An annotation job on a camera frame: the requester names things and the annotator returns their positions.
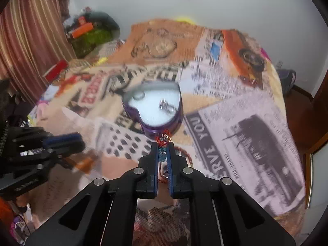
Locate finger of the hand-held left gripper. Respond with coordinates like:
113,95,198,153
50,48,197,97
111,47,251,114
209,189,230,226
10,126,86,162
0,154,75,202

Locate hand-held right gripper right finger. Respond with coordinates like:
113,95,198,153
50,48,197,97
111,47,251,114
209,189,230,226
168,144,297,246

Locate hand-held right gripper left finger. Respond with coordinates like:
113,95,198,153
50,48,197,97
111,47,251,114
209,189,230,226
24,141,158,246

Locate red braided bracelet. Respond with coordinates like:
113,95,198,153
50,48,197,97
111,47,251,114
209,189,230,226
154,129,194,185

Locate purple heart-shaped jewelry box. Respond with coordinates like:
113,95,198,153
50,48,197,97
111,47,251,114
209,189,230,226
121,80,183,137

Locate red box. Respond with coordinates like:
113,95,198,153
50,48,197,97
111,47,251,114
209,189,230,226
42,59,68,82

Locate silver earrings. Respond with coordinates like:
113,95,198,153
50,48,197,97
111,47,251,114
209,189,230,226
159,99,177,114

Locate striped curtain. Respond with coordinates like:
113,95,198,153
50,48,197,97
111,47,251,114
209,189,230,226
0,0,77,105

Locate printed blanket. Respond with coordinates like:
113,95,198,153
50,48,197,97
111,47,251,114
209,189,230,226
26,18,308,246

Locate orange box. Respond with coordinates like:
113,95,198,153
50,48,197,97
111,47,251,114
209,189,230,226
71,23,94,38

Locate green bag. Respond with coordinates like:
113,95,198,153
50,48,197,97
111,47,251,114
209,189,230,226
70,11,121,58

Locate wooden furniture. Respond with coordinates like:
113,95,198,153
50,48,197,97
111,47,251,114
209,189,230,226
283,77,328,211

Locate dark backpack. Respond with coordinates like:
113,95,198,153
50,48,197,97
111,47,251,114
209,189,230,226
277,69,296,94

